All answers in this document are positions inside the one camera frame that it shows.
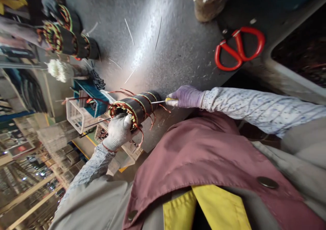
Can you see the person's right hand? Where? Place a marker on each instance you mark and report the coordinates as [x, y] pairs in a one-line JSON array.
[[188, 97]]

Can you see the white plastic lattice crate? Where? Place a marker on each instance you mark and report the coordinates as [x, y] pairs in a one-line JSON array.
[[76, 115]]

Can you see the person's left hand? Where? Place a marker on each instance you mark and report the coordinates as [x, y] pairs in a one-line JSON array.
[[117, 134]]

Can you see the person's right fingers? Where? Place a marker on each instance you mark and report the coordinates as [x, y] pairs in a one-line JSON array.
[[178, 94]]

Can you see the pile of black tubes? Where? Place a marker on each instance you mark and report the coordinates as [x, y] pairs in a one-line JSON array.
[[98, 79]]

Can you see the person's left fingers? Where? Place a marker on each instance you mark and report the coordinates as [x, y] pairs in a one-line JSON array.
[[127, 120]]

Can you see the person's body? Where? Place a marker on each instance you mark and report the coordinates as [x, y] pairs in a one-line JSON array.
[[203, 169]]

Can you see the thin white strip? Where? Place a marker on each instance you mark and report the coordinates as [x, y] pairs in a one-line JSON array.
[[130, 32], [130, 76], [115, 63], [92, 29]]

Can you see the small bundle of white sticks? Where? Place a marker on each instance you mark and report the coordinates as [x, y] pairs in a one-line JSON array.
[[59, 69]]

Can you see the motor stator with copper windings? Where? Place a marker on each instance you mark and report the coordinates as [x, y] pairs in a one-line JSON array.
[[144, 103]]

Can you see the grey bin with copper scrap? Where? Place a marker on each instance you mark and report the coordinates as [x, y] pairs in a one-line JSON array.
[[298, 62]]

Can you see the blue plastic bin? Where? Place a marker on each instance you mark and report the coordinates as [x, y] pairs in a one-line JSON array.
[[87, 92]]

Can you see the metal storage racks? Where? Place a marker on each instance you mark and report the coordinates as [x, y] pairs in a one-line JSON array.
[[28, 169]]

